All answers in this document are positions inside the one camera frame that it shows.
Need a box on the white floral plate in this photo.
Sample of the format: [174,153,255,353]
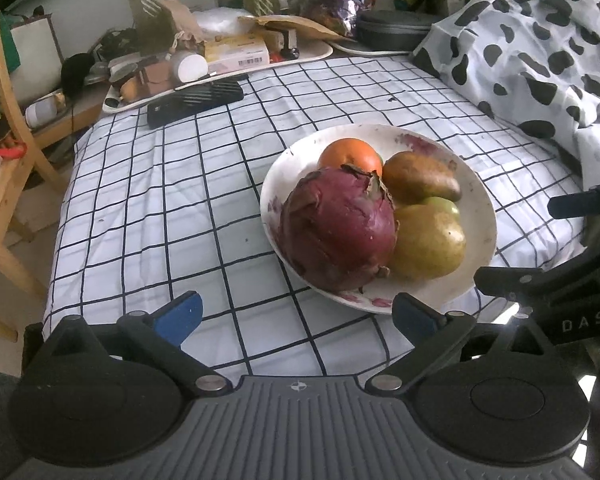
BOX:
[260,124,498,315]

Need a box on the brown potato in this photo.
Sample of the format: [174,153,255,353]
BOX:
[382,151,462,206]

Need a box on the brown paper envelope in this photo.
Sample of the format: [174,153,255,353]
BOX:
[237,14,356,43]

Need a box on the torn brown paper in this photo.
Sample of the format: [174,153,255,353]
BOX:
[157,0,206,56]

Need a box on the green round fruit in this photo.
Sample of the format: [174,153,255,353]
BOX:
[420,196,461,221]

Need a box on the red dragon fruit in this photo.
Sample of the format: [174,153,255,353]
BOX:
[280,164,398,293]

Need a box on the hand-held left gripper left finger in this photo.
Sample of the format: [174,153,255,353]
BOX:
[40,290,233,398]

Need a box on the white dish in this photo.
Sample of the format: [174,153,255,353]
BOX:
[330,40,416,57]

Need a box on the black round object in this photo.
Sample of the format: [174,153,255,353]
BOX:
[61,52,96,96]

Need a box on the white cylinder jar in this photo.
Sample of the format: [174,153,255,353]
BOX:
[171,51,208,83]

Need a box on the wooden chair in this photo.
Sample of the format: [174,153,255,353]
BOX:
[0,0,68,341]

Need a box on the yellow cardboard box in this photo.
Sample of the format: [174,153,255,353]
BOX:
[202,35,271,75]

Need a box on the white oval tray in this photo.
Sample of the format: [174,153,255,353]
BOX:
[102,39,334,113]

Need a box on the green pear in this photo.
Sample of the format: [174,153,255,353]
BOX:
[390,203,467,281]

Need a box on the clear plastic bag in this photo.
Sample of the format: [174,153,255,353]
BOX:
[195,7,253,38]

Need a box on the framed white board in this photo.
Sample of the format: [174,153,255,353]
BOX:
[7,15,66,108]

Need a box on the white grid tablecloth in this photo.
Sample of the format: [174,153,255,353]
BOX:
[42,55,588,376]

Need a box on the white grey cylinder device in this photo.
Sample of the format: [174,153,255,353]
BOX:
[25,99,66,130]

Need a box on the cow print cloth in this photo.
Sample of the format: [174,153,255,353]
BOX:
[411,0,600,196]

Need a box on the orange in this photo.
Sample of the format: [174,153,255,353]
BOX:
[317,138,384,173]

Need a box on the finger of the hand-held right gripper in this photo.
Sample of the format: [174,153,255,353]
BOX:
[547,174,600,220]
[473,239,600,307]

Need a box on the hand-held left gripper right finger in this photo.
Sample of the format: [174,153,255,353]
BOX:
[365,292,563,396]

